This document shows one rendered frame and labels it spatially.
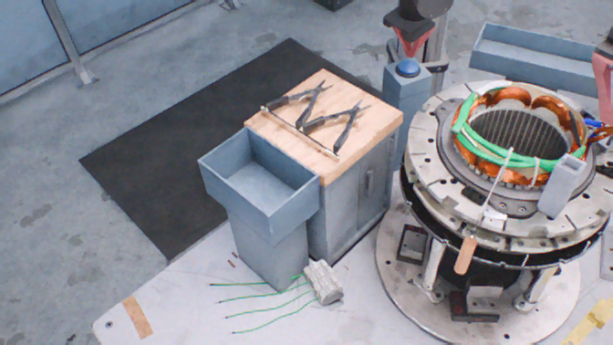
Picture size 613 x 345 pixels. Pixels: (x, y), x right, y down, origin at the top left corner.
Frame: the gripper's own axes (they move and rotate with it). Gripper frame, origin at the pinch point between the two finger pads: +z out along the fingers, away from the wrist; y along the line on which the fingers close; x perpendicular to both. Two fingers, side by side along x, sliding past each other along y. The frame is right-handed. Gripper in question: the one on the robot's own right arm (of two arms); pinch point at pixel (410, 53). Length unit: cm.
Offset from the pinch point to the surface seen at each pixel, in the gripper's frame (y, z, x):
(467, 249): -27.8, 0.0, -32.7
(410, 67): -0.3, 2.9, -0.5
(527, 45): 23.0, 5.1, -12.6
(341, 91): -16.5, 0.1, 2.3
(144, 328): -66, 26, 5
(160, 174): -24, 107, 106
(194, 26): 54, 115, 192
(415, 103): -1.4, 10.0, -3.5
